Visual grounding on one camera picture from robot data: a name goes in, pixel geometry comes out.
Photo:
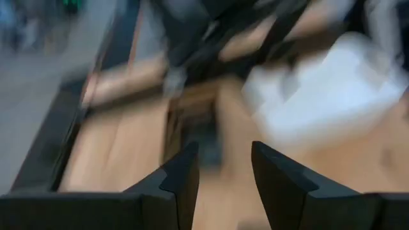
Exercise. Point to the black table edge rail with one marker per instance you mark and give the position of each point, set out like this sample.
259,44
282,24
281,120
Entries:
54,137

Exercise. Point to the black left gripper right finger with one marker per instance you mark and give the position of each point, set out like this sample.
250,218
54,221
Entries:
281,191

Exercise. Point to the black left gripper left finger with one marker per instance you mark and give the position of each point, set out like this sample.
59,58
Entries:
179,185

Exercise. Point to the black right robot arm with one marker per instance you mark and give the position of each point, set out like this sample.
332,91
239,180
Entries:
195,35

